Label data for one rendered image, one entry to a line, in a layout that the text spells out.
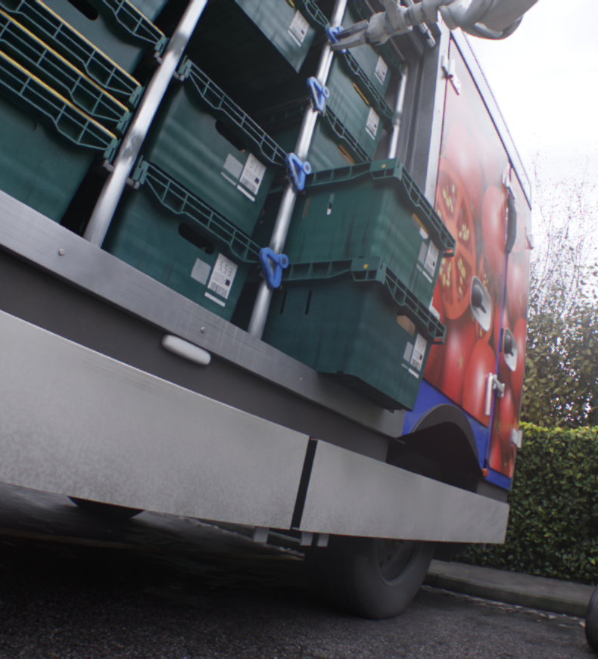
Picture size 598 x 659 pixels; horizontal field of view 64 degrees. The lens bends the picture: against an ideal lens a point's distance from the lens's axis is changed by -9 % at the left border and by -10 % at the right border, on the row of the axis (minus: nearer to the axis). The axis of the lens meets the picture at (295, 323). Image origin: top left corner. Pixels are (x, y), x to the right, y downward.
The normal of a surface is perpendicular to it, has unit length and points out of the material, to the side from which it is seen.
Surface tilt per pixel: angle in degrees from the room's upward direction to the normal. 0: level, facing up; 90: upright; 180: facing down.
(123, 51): 94
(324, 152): 97
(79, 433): 90
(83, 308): 90
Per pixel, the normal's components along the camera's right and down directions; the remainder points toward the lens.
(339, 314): -0.58, -0.32
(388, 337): 0.76, 0.11
